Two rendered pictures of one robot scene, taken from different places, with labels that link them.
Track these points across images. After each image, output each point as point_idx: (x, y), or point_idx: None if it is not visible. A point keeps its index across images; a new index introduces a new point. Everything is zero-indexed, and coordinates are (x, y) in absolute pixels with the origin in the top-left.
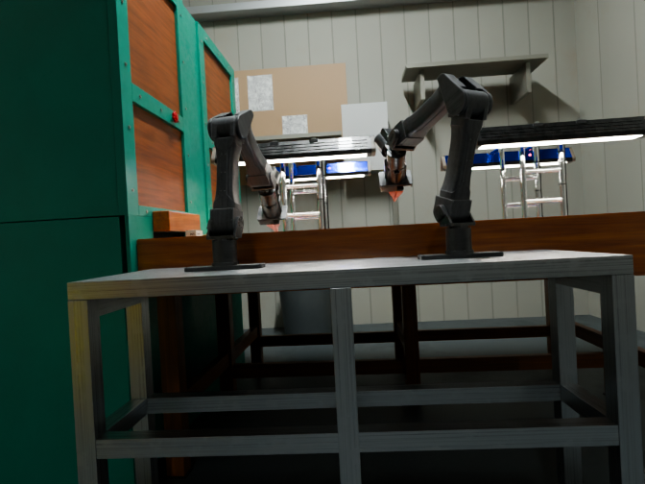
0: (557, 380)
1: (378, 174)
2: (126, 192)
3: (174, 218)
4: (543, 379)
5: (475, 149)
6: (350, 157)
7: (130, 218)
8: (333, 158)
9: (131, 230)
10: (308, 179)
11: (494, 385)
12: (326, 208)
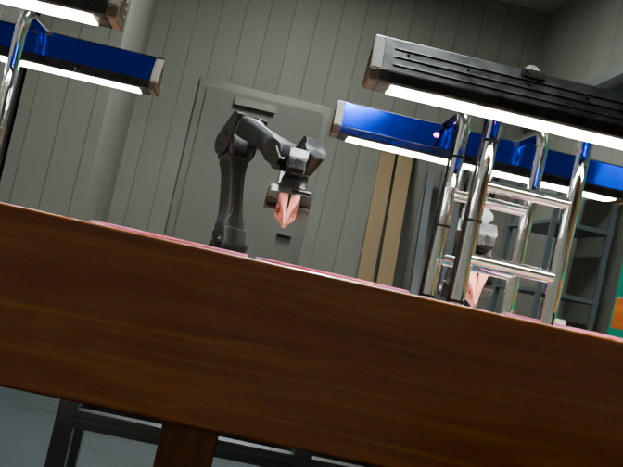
0: (79, 406)
1: (312, 195)
2: (618, 280)
3: (620, 309)
4: (86, 411)
5: (142, 88)
6: (375, 145)
7: (613, 311)
8: (409, 152)
9: (610, 327)
10: (574, 136)
11: (146, 422)
12: (463, 235)
